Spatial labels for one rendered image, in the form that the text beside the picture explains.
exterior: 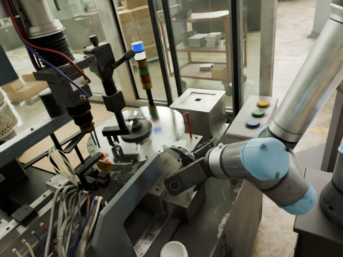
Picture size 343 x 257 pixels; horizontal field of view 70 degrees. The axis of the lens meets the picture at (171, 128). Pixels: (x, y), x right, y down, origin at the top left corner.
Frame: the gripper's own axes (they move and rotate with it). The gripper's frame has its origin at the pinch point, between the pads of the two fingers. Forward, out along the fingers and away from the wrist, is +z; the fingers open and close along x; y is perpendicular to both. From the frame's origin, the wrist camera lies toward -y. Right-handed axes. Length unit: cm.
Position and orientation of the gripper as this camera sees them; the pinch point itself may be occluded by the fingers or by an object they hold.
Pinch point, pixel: (172, 169)
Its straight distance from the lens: 72.8
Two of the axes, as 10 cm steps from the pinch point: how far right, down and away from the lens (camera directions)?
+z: -4.6, 1.7, 8.7
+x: -4.7, -8.8, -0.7
